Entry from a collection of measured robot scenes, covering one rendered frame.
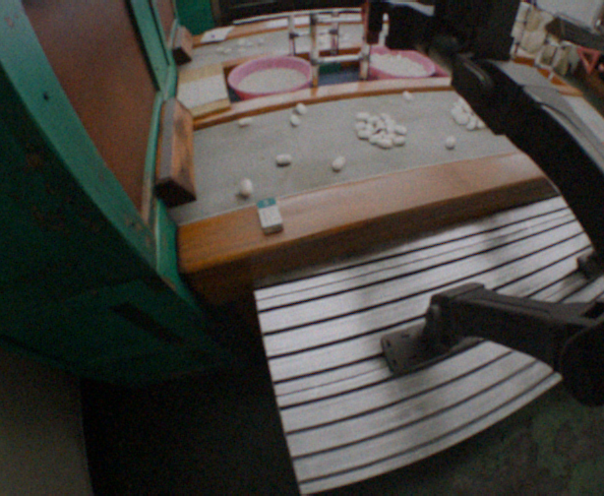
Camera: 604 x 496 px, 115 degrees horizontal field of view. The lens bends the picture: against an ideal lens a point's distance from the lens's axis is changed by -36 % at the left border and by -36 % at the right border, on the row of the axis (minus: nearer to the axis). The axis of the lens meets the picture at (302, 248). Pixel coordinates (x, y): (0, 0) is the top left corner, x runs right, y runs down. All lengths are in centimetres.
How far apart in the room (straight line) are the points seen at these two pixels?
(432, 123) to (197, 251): 66
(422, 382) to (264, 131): 65
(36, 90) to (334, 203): 48
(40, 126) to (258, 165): 49
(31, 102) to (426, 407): 65
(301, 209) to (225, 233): 14
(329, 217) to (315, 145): 23
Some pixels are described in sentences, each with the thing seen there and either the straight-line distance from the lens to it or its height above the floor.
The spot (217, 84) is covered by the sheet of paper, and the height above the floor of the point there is 78.
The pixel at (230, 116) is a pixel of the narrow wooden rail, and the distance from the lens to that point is 81.
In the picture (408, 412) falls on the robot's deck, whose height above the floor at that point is 67.
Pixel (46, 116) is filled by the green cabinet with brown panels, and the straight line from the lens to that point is 30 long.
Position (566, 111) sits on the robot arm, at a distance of 28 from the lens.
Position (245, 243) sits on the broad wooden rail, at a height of 76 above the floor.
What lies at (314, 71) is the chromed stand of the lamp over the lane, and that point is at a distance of 86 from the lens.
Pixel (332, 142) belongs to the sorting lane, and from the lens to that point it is 71.
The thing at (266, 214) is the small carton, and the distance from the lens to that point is 52.
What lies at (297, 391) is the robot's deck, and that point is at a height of 67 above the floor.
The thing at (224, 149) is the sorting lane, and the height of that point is 74.
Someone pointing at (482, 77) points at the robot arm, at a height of 109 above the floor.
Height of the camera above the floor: 119
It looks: 59 degrees down
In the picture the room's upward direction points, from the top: 4 degrees counter-clockwise
